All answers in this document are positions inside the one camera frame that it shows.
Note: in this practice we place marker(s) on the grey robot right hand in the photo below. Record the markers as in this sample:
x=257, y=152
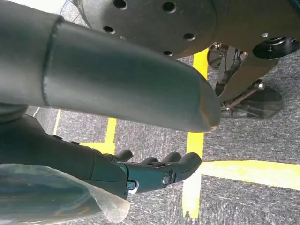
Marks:
x=117, y=80

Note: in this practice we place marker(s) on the clear plastic cover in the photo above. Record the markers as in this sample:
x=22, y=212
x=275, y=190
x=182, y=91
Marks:
x=58, y=198

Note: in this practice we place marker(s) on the robot foot black plate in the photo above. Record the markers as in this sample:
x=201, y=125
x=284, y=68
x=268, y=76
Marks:
x=264, y=104

